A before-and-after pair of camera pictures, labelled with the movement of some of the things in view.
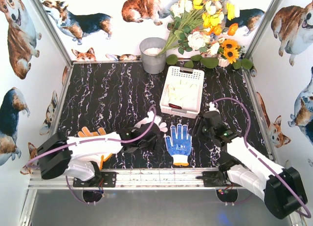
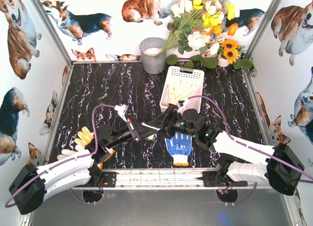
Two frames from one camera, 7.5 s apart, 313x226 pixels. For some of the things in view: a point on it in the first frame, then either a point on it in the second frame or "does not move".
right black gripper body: (205, 119) → (172, 117)
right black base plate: (213, 179) does not move
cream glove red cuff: (182, 91) does not move
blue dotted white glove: (180, 145) does not move
